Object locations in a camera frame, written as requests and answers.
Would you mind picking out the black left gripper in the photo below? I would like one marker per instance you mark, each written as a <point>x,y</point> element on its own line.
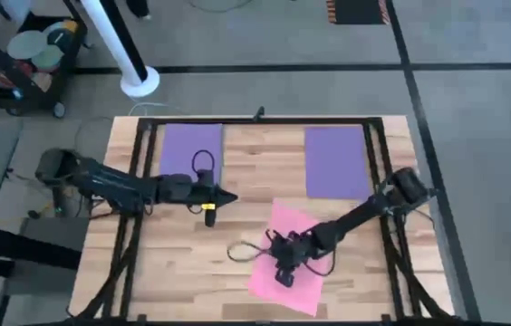
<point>205,192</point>

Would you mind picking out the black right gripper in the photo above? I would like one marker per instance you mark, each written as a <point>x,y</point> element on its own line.
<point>301,249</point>

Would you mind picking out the pink paper sheet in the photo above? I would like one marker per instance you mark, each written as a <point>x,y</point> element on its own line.
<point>292,296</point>

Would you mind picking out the purple paper sheet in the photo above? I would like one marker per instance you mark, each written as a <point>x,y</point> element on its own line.
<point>337,163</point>
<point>178,145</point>

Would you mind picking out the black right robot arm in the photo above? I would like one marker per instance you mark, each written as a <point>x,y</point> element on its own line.
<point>355,217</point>

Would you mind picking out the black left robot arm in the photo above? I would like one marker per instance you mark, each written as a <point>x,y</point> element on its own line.
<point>110,183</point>

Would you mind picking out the yellow tag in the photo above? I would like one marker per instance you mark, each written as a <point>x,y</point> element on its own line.
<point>208,206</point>

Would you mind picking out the white and black pole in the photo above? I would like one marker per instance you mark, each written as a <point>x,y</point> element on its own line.
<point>140,86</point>

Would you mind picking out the black control box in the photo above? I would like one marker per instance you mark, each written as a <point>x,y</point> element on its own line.
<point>58,204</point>

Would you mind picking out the black wheeled cart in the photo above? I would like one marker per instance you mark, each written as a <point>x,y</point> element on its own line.
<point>73,72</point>

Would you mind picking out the person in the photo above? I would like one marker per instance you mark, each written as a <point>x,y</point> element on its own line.
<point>137,9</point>

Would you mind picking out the small tan object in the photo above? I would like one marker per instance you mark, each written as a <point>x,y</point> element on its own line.
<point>42,81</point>

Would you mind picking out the pale green plate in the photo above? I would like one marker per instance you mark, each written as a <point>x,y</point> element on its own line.
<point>49,59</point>

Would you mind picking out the dark teal plate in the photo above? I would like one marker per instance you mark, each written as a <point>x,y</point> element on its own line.
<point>63,40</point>

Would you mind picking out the black mat with orange edge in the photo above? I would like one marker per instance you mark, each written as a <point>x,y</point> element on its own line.
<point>355,11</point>

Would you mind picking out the small yellow object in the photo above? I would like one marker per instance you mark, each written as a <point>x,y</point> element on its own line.
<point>70,26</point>

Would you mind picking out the small red object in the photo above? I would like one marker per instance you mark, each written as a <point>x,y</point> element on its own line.
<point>24,68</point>

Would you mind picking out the pale blue plate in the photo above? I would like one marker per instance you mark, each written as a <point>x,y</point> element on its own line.
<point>26,44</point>

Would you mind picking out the small black camera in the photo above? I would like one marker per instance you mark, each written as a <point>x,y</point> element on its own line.
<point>260,113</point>

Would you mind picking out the black metal table frame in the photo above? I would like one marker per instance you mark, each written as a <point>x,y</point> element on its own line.
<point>328,121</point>

